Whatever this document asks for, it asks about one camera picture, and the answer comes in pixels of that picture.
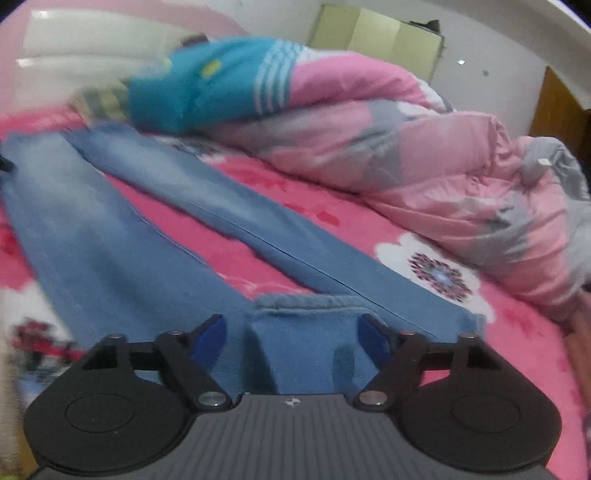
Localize brown wooden door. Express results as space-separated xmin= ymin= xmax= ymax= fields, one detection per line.
xmin=529 ymin=67 xmax=591 ymax=160

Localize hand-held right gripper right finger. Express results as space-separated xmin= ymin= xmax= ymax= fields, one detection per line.
xmin=353 ymin=314 xmax=502 ymax=411

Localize blue jeans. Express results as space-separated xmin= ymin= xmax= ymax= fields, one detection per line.
xmin=0 ymin=124 xmax=485 ymax=398

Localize pink floral blanket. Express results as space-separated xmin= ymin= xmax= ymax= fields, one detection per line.
xmin=0 ymin=108 xmax=591 ymax=480

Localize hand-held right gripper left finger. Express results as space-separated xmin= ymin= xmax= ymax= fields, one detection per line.
xmin=82 ymin=314 xmax=232 ymax=411

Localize pale yellow wall panel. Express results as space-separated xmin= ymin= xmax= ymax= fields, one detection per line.
xmin=308 ymin=4 xmax=446 ymax=84

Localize pink white headboard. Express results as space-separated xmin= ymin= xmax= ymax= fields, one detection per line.
xmin=0 ymin=0 xmax=252 ymax=121

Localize pink grey teal quilt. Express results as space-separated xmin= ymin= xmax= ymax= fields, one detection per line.
xmin=129 ymin=37 xmax=591 ymax=324

